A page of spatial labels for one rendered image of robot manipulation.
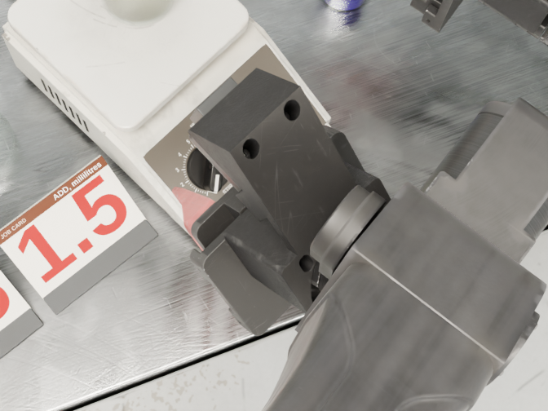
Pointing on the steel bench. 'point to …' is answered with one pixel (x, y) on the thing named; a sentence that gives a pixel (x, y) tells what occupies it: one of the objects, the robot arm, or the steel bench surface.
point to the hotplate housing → (92, 127)
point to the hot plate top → (127, 50)
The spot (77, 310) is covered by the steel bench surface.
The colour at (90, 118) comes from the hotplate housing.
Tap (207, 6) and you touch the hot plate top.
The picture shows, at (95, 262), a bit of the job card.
